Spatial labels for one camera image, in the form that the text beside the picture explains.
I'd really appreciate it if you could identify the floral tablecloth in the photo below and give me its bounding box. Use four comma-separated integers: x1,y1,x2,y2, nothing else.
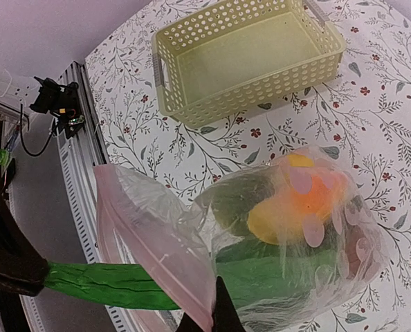
85,1,411,331

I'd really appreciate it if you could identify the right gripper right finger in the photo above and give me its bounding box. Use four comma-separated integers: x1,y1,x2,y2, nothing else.
181,276,245,332

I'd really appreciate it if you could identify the clear zip top bag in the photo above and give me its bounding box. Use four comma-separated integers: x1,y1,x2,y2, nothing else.
93,146,389,331

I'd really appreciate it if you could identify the bok choy toy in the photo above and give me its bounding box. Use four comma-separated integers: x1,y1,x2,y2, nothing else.
214,238,343,331

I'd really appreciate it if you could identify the beige perforated plastic basket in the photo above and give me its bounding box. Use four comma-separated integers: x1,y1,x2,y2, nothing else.
152,1,346,129

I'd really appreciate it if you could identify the green pepper toy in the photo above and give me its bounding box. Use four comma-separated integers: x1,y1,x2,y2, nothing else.
201,167,283,237

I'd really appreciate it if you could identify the aluminium front rail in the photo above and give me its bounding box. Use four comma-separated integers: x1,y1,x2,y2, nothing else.
10,63,140,331

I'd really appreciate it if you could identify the green cucumber toy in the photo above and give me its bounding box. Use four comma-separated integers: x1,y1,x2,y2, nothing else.
44,262,179,311

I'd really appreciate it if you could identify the brown potato toy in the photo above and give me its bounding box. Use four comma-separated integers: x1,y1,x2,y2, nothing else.
345,232,378,282

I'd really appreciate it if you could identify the yellow lemon toy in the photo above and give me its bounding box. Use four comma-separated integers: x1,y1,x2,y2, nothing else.
286,154,314,168

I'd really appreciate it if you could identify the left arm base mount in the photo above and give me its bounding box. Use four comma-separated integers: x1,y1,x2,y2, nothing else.
20,76,86,158

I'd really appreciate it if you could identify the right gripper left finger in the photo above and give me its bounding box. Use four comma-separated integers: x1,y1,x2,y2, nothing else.
0,145,51,332

